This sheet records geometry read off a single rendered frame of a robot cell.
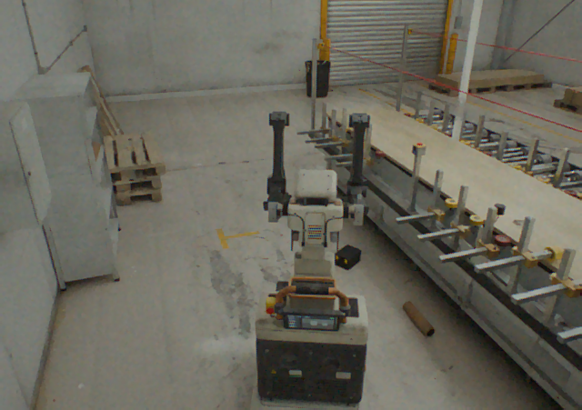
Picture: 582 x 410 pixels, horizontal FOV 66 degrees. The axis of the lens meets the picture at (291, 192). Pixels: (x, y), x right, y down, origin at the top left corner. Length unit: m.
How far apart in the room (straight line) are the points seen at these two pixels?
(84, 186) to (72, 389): 1.38
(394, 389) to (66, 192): 2.63
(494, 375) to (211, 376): 1.79
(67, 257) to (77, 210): 0.42
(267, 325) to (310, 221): 0.54
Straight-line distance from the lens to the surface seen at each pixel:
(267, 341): 2.26
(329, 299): 2.13
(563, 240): 3.02
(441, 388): 3.11
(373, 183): 3.84
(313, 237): 2.26
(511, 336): 3.29
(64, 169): 3.58
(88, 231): 3.79
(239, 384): 3.01
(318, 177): 2.23
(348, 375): 2.37
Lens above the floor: 2.26
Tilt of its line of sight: 26 degrees down
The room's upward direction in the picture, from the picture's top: straight up
